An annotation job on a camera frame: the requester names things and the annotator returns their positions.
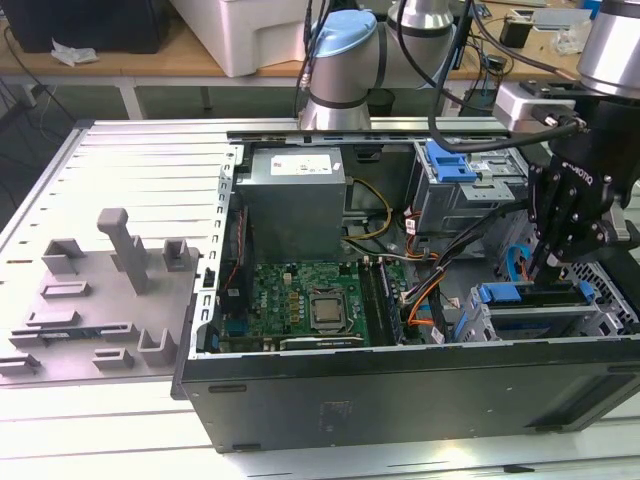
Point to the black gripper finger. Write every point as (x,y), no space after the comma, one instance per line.
(585,240)
(539,200)

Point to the hard disk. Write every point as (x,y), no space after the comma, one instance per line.
(500,292)

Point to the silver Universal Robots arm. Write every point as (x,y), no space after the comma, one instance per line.
(345,70)

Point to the metal disk bay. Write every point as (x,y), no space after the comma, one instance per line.
(477,320)

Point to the metal optical drive cage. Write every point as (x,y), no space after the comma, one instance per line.
(450,205)

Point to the blue drive cage latch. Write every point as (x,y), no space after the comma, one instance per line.
(447,165)

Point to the clear plastic bag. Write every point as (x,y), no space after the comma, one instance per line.
(570,40)

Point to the small black device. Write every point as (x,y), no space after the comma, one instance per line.
(496,62)

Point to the flat grey box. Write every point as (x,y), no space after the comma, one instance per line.
(555,17)

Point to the small black box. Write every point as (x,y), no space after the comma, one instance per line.
(515,34)

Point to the RAM stick with black chips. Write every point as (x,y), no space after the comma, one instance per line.
(390,305)

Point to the black bin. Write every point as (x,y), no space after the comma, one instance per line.
(382,102)

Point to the black RAM slot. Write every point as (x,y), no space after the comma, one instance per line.
(369,305)

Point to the CPU socket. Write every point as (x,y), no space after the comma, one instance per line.
(329,294)

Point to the silver CPU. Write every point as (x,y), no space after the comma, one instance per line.
(328,310)

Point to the black PC case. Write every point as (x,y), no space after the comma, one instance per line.
(400,400)

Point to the grey power supply unit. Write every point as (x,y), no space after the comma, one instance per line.
(290,215)

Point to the green motherboard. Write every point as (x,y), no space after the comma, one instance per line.
(280,300)

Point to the black case fan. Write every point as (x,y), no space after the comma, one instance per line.
(232,305)

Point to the white foam box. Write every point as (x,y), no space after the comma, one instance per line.
(225,40)

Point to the wooden desk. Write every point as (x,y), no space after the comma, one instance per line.
(150,62)

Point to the grey parts rack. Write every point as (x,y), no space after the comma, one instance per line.
(100,320)

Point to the large black box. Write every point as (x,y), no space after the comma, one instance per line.
(100,25)

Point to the crumpled white paper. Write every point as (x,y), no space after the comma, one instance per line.
(72,54)

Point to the RAM stick with white label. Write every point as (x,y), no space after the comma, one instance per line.
(55,334)

